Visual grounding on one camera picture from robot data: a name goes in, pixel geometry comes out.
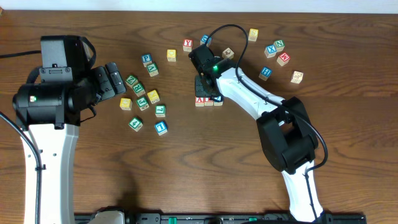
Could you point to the yellow block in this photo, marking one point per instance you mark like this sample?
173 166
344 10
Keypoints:
126 104
153 96
171 55
253 35

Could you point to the blue X block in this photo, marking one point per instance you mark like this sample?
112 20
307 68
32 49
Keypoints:
270 51

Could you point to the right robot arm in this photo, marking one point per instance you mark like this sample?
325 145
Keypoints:
287 136

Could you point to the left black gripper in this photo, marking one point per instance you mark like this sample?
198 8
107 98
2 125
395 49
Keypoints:
106 89

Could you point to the red Y block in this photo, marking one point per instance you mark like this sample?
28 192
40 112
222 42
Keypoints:
187 45

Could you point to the blue L block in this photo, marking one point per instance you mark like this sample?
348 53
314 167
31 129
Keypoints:
161 128

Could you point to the blue P block left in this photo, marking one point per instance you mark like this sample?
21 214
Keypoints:
146 59

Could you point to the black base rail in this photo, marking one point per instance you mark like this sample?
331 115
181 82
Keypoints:
155 218

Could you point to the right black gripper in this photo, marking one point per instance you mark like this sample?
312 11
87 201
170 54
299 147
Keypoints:
199 90

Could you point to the yellow block upper left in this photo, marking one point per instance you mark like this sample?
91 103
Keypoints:
171 55

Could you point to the green Z block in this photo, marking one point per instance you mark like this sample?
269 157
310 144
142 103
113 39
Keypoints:
131 80

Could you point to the green J block left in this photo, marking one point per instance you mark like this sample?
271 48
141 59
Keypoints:
142 103

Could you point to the plain picture block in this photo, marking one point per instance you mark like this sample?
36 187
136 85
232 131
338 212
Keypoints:
228 53
297 77

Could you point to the yellow block far left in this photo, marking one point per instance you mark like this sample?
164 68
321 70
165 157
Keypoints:
126 104

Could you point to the yellow block top right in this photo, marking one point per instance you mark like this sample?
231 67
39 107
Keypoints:
253 35

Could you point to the plain picture block centre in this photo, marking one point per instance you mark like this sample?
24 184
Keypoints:
228 53

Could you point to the red A block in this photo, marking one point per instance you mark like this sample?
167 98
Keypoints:
199 101

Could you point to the yellow block middle left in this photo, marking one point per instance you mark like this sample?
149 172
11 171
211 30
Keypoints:
153 96

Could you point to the red I block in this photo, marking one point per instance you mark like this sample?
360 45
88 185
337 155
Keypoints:
208 102

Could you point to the green R block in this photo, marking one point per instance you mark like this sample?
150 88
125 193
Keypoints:
139 89

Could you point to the green 4 block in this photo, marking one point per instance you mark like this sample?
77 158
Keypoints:
135 124

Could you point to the plain picture block right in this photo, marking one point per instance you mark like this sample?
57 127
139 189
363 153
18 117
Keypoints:
297 77

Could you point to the red M block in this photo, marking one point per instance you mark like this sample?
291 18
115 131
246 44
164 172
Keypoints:
283 59

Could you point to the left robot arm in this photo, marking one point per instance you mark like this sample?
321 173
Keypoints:
48 111

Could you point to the blue 2 block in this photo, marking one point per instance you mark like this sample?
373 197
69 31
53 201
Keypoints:
218 101

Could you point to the blue H block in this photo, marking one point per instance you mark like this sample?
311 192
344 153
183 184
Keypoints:
265 73

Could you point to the green V block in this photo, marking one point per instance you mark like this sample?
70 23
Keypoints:
152 69

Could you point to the green L block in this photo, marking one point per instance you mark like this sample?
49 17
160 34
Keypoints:
160 111

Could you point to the blue C block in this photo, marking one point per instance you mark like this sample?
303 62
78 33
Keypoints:
205 40

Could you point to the green N block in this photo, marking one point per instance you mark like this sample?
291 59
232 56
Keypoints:
279 44

